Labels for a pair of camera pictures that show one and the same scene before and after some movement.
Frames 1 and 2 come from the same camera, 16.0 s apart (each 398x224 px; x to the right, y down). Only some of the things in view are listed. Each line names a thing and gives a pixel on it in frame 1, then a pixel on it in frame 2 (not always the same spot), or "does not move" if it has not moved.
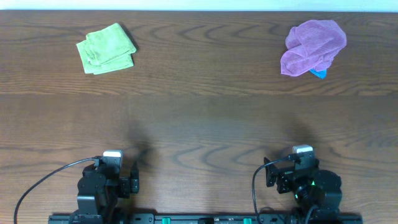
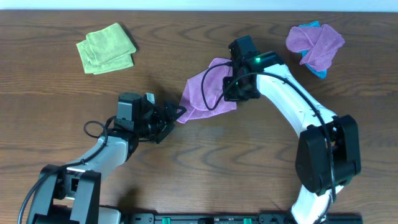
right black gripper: x=285 y=177 → x=230 y=94
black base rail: x=310 y=216 does not move
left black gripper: x=125 y=185 → x=165 y=119
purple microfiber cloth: x=311 y=46 → x=213 y=83
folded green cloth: x=106 y=50 does not move
